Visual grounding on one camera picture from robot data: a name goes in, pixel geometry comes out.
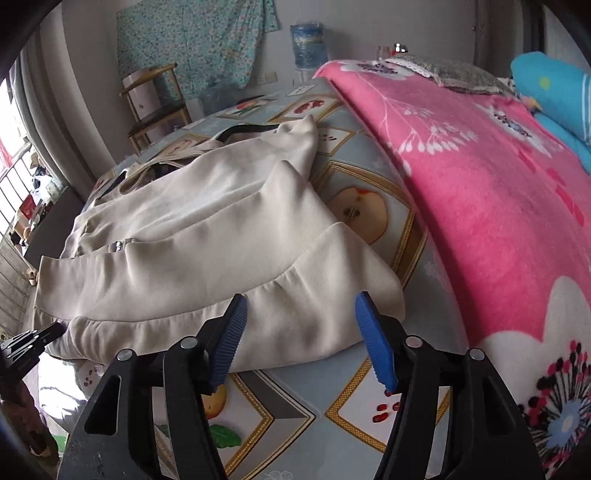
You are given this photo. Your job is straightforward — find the red cup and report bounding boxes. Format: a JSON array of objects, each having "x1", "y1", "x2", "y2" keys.
[{"x1": 393, "y1": 43, "x2": 408, "y2": 55}]

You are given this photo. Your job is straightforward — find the fruit pattern bed sheet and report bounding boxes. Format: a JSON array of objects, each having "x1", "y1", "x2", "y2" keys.
[{"x1": 32, "y1": 79, "x2": 467, "y2": 479}]

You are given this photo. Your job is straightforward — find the blue water bottle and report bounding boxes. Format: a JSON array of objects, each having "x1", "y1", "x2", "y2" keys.
[{"x1": 290, "y1": 22, "x2": 328, "y2": 70}]

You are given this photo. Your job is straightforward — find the grey lace pillow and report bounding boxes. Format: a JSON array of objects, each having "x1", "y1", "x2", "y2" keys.
[{"x1": 386, "y1": 53, "x2": 514, "y2": 96}]

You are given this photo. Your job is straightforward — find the pink floral blanket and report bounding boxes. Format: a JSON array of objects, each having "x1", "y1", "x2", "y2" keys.
[{"x1": 318, "y1": 60, "x2": 590, "y2": 479}]

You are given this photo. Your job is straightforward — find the left hand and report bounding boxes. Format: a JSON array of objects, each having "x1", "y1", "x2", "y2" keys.
[{"x1": 1, "y1": 381, "x2": 51, "y2": 457}]

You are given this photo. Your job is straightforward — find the pink cylinder bin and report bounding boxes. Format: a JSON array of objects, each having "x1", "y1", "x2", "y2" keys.
[{"x1": 122, "y1": 68, "x2": 161, "y2": 119}]

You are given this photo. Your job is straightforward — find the blue striped pillow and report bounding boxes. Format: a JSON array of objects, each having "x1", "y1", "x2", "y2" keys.
[{"x1": 511, "y1": 52, "x2": 590, "y2": 174}]

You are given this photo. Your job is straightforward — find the dark low cabinet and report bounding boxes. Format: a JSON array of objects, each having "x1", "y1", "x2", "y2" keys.
[{"x1": 24, "y1": 187, "x2": 84, "y2": 269}]

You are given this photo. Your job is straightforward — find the teal floral wall cloth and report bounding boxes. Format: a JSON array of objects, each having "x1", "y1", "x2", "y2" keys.
[{"x1": 116, "y1": 1, "x2": 280, "y2": 99}]

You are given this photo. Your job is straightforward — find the beige zip jacket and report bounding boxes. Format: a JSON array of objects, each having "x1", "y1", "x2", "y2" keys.
[{"x1": 33, "y1": 117, "x2": 405, "y2": 371}]

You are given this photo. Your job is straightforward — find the grey curtain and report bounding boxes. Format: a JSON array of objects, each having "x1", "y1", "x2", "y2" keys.
[{"x1": 10, "y1": 1, "x2": 132, "y2": 198}]

